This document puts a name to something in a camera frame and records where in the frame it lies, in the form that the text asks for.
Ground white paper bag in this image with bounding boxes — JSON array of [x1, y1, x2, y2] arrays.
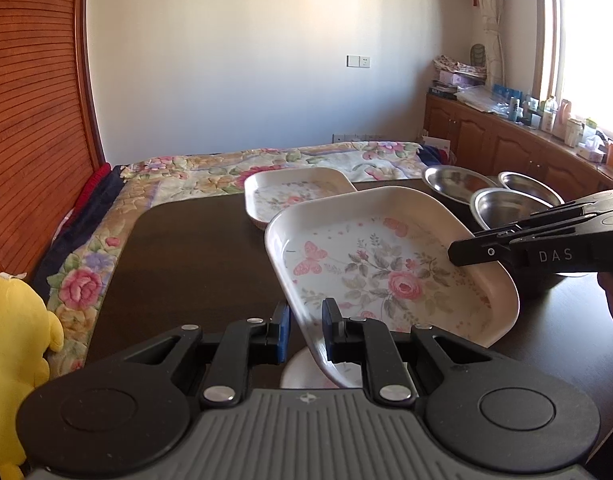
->
[[421, 131, 453, 157]]

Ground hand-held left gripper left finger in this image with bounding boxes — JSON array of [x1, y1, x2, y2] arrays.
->
[[85, 304, 292, 408]]

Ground plain white plate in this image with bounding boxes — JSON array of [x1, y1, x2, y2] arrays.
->
[[280, 347, 362, 391]]

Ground purple box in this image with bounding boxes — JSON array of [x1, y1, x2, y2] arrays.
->
[[439, 71, 483, 87]]

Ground floral bed blanket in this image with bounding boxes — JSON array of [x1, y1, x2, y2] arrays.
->
[[46, 141, 428, 378]]

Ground white bottle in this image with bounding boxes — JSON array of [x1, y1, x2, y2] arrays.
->
[[541, 96, 558, 134]]

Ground patterned beige curtain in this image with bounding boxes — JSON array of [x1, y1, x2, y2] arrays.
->
[[465, 0, 505, 97]]

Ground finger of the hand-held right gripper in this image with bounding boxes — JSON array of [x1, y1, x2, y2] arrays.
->
[[447, 232, 530, 267], [473, 189, 613, 241]]

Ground red and navy clothes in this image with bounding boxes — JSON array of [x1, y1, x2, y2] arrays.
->
[[34, 162, 128, 286]]

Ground red and blue cloth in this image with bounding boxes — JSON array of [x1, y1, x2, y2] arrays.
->
[[419, 144, 456, 167]]

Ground clear plastic bags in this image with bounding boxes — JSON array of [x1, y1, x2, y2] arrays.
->
[[455, 85, 508, 112]]

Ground tissue box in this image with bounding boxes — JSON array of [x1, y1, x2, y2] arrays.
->
[[577, 135, 608, 162]]

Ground blue bottle pack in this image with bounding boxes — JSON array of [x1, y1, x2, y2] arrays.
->
[[491, 83, 523, 107]]

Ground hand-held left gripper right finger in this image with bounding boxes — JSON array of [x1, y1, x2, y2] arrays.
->
[[321, 297, 507, 406]]

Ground floral white rectangular plate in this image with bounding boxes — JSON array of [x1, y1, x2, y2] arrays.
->
[[264, 186, 520, 390], [243, 167, 358, 232]]

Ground slatted wooden headboard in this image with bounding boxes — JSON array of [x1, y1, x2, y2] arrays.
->
[[0, 0, 105, 281]]

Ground folded floral cloth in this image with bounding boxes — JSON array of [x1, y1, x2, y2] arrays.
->
[[433, 55, 487, 75]]

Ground wooden cabinet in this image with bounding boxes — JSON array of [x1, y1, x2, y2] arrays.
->
[[423, 92, 613, 207]]

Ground white power strip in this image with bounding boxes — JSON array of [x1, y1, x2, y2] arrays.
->
[[333, 132, 388, 143]]

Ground wood-framed window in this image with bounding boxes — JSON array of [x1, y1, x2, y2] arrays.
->
[[534, 0, 613, 177]]

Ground yellow plush toy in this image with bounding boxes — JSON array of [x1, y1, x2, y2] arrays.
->
[[0, 272, 65, 480]]

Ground stainless steel bowl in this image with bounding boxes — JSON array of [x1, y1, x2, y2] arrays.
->
[[423, 164, 498, 207], [497, 171, 566, 207], [470, 187, 555, 236]]

